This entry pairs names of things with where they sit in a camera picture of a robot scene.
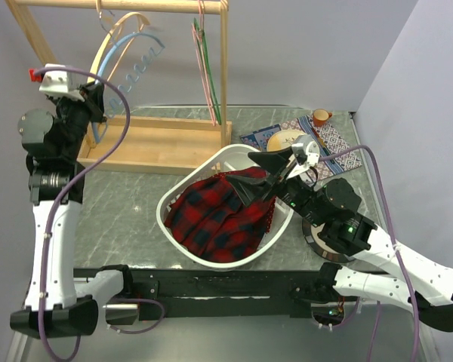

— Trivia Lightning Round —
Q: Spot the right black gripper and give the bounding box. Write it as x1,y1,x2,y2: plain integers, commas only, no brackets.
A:
225,145,326,227

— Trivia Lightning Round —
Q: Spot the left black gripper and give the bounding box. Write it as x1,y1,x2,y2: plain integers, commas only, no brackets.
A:
51,81,106,160

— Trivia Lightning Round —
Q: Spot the red polka dot garment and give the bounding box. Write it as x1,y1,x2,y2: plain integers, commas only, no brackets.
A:
205,167,275,244

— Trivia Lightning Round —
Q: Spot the light wooden hanger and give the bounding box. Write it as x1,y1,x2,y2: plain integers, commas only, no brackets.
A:
84,0,152,148

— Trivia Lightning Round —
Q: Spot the red black plaid skirt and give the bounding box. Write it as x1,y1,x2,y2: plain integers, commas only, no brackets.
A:
165,167,275,263

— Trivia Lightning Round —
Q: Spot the light blue hanger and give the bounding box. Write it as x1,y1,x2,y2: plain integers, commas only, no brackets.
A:
90,31,165,144

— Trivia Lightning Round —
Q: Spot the pink wire hanger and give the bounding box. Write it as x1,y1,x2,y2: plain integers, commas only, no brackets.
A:
192,1,220,126

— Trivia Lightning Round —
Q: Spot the green plastic hanger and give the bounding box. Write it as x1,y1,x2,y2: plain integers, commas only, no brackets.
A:
192,18,222,126

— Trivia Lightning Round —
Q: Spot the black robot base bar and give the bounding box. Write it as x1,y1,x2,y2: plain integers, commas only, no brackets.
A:
71,263,363,321

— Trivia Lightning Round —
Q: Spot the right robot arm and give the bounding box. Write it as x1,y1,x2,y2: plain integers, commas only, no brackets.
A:
226,147,453,332

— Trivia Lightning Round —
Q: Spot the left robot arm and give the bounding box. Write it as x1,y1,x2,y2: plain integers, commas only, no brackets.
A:
10,82,135,339

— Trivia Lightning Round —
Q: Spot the beige floral plate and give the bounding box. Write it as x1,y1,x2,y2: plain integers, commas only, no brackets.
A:
267,129,305,152

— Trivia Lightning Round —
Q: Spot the white laundry basket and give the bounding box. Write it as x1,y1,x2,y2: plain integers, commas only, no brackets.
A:
156,144,293,271

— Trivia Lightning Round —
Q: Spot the green chopstick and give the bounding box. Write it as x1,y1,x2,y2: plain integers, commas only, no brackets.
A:
313,129,331,156

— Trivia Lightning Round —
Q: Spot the dark rimmed plate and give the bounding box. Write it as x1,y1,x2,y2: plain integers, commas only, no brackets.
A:
302,219,354,264

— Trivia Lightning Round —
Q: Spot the patterned placemat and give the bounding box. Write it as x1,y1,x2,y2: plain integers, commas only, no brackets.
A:
239,114,363,182

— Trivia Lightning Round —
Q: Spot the wooden clothes rack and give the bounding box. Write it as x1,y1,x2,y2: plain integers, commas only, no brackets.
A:
7,0,232,175

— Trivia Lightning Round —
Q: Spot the orange cup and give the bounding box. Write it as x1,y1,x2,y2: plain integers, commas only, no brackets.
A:
312,109,333,127

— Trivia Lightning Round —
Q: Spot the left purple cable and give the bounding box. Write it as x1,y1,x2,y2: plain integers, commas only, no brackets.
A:
33,66,131,361

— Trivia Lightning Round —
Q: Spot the purple cable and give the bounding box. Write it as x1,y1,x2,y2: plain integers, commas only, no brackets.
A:
316,145,421,362
33,66,131,361

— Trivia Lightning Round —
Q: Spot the aluminium rail frame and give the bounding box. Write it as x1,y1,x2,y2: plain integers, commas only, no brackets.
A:
5,301,439,362

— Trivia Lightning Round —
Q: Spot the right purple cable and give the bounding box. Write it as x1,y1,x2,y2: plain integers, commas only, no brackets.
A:
316,145,421,362

